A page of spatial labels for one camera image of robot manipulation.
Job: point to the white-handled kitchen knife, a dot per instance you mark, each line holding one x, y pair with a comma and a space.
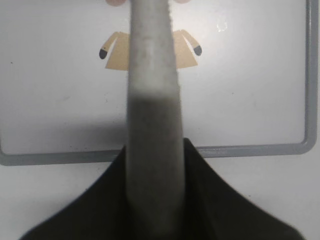
155, 169

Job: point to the white deer cutting board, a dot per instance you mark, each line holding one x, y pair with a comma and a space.
247, 72

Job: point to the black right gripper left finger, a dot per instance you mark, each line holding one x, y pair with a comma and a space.
100, 213

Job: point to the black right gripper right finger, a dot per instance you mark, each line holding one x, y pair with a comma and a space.
216, 211

